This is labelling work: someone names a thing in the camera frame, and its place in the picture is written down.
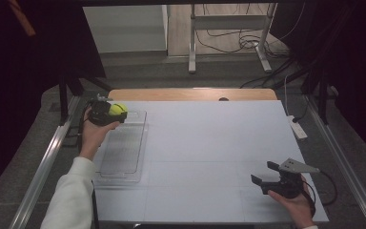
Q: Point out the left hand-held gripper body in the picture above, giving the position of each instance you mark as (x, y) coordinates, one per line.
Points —
(100, 113)

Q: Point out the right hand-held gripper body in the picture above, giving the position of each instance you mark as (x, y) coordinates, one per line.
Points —
(292, 166)

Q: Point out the yellow tennis ball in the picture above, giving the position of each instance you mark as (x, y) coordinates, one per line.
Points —
(118, 109)

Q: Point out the clear plastic container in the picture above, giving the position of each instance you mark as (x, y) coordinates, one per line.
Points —
(124, 149)

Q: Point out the person's left hand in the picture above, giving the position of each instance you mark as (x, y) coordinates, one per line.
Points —
(92, 136)

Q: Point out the person's right hand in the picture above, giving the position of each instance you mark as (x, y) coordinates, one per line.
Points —
(298, 210)

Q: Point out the white power strip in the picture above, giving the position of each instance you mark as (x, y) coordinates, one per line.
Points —
(297, 128)

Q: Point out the black stand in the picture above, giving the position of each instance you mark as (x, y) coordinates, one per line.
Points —
(64, 98)
(322, 95)

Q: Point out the white board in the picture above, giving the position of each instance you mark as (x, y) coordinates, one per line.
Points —
(203, 159)

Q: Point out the wooden table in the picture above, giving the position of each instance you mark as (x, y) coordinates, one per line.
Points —
(178, 94)

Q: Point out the dark curtain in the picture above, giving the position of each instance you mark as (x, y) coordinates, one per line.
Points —
(359, 79)
(19, 95)

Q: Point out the dark round table grommet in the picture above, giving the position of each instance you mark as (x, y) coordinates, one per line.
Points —
(223, 99)

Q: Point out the white cabinet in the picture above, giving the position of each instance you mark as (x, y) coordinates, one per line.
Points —
(124, 28)

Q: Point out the aluminium rail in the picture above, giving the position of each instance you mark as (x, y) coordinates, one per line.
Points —
(41, 171)
(346, 171)

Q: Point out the grey metal desk frame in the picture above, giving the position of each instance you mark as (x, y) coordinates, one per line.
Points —
(228, 22)

